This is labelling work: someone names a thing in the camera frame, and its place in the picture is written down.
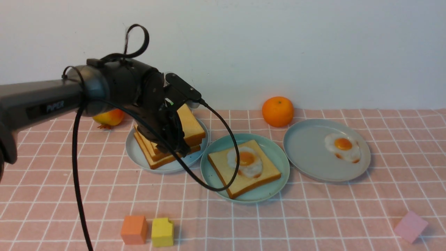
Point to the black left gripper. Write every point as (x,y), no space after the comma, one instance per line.
(160,125)

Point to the fried egg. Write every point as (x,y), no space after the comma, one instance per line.
(343,147)
(250,164)

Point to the bread slice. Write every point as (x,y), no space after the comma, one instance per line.
(242,184)
(153,164)
(190,125)
(155,153)

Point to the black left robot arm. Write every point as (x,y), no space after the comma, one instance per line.
(103,84)

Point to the red yellow pomegranate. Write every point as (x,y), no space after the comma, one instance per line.
(109,119)

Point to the orange tangerine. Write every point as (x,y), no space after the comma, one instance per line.
(278,111)

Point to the orange foam cube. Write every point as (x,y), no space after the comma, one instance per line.
(134,230)

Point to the light green center plate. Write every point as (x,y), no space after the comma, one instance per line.
(271,149)

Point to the yellow foam cube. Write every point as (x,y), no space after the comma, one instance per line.
(162,233)

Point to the grey egg plate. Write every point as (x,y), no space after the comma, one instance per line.
(304,146)

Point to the pink foam cube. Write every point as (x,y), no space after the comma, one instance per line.
(410,227)

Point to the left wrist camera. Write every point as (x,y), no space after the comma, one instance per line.
(178,93)

